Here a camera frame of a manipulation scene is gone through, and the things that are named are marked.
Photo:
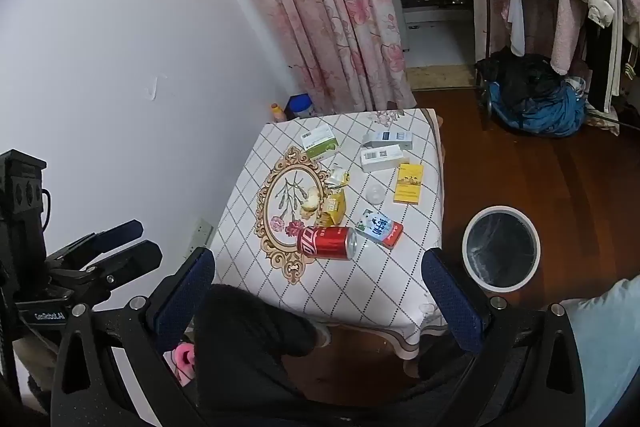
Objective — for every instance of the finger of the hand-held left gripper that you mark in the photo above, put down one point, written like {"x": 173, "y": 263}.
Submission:
{"x": 134, "y": 257}
{"x": 115, "y": 232}

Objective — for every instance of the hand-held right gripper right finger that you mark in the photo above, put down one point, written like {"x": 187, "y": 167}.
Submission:
{"x": 452, "y": 302}

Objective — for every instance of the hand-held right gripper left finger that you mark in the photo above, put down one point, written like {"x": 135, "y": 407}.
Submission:
{"x": 182, "y": 292}

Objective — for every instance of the white trash bin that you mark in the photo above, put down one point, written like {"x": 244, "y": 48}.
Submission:
{"x": 502, "y": 252}

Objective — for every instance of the white box with barcode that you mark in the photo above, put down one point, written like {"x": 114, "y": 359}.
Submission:
{"x": 385, "y": 159}

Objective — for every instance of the yellow white wrapper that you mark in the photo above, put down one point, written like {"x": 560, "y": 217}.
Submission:
{"x": 337, "y": 177}

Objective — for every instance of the pink slipper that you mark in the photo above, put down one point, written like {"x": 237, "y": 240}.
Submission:
{"x": 181, "y": 357}

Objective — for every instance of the person's black trouser leg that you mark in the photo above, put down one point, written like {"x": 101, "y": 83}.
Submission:
{"x": 240, "y": 347}

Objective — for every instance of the patterned white tablecloth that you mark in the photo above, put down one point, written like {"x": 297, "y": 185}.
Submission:
{"x": 350, "y": 287}

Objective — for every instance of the blue and white milk carton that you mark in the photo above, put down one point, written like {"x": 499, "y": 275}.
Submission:
{"x": 377, "y": 227}

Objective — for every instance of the yellow box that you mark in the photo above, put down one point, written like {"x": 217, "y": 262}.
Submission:
{"x": 407, "y": 187}

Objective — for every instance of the clear plastic lid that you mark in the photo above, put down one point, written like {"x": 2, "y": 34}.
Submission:
{"x": 375, "y": 196}

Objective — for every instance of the red soda can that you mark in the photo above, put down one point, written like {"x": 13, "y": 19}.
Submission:
{"x": 325, "y": 242}

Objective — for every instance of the yellow snack bag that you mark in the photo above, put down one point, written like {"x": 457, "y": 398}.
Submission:
{"x": 334, "y": 207}

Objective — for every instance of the beige food scrap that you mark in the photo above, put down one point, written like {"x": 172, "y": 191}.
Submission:
{"x": 310, "y": 202}

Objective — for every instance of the person's light blue clothing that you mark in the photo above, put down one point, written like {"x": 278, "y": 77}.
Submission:
{"x": 610, "y": 347}

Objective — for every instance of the white and blue box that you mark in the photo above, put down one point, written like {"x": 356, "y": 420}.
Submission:
{"x": 390, "y": 138}

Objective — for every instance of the green and white box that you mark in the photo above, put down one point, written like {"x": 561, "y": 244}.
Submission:
{"x": 320, "y": 147}

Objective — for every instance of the orange bottle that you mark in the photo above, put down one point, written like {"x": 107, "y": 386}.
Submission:
{"x": 277, "y": 113}

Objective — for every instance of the blue clothing pile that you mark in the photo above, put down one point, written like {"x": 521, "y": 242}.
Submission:
{"x": 550, "y": 114}

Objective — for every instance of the blue lidded can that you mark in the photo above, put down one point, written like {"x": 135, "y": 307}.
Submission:
{"x": 300, "y": 107}

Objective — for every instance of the black pants with white stripe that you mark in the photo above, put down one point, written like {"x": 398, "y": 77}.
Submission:
{"x": 597, "y": 67}

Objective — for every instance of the pink floral curtain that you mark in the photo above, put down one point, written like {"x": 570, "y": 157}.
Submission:
{"x": 310, "y": 7}

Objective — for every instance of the wall outlet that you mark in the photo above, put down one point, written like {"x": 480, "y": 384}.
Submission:
{"x": 202, "y": 232}

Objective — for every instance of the black metal chair frame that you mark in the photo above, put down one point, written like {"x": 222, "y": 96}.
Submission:
{"x": 487, "y": 107}

